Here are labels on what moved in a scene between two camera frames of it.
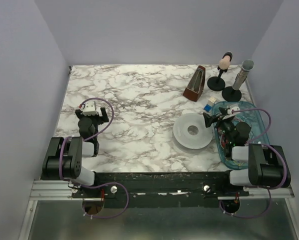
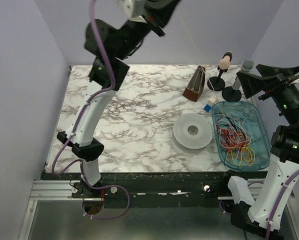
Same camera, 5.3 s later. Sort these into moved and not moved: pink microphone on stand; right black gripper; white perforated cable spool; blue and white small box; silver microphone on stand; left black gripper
Moved: right black gripper; left black gripper
Not moved: pink microphone on stand; blue and white small box; silver microphone on stand; white perforated cable spool
